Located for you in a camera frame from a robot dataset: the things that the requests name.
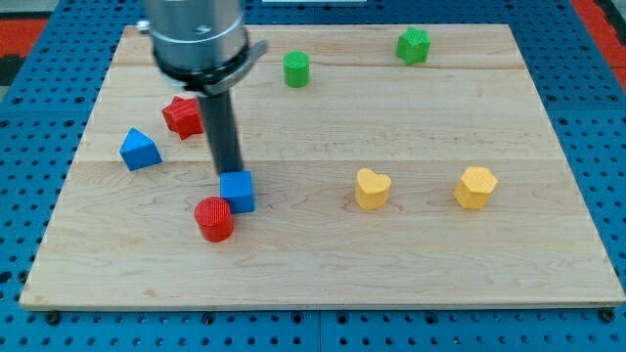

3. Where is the yellow hexagon block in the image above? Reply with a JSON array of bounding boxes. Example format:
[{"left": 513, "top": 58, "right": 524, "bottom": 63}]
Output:
[{"left": 453, "top": 166, "right": 498, "bottom": 210}]

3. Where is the yellow heart block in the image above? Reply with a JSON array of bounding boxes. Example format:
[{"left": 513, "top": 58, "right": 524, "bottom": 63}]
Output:
[{"left": 355, "top": 168, "right": 392, "bottom": 210}]

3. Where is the blue triangle block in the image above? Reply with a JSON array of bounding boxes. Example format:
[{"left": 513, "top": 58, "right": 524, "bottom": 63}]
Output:
[{"left": 119, "top": 128, "right": 162, "bottom": 171}]

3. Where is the wooden board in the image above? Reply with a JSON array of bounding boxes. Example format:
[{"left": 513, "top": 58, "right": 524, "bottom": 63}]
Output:
[{"left": 20, "top": 24, "right": 625, "bottom": 311}]

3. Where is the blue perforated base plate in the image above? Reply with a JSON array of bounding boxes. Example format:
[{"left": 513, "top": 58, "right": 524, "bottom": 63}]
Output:
[{"left": 1, "top": 0, "right": 625, "bottom": 351}]

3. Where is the green star block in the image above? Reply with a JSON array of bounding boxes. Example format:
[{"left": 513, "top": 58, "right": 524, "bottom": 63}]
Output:
[{"left": 395, "top": 26, "right": 431, "bottom": 66}]

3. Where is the red cylinder block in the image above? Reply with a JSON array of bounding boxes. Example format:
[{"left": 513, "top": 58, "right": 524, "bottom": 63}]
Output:
[{"left": 194, "top": 197, "right": 234, "bottom": 242}]

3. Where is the red star block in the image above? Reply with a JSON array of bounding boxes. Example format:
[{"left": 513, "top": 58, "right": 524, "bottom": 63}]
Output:
[{"left": 161, "top": 96, "right": 203, "bottom": 140}]

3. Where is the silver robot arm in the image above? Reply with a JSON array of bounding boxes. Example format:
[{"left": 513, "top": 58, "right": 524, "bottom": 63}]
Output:
[{"left": 142, "top": 0, "right": 268, "bottom": 96}]

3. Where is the green cylinder block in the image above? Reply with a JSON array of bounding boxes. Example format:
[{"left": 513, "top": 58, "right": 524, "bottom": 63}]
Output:
[{"left": 283, "top": 51, "right": 310, "bottom": 88}]

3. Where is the blue cube block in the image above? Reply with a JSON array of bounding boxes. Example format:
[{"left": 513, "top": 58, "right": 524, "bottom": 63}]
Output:
[{"left": 220, "top": 170, "right": 255, "bottom": 214}]

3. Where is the black pusher rod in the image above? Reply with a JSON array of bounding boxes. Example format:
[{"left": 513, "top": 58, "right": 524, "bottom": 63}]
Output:
[{"left": 198, "top": 91, "right": 244, "bottom": 174}]

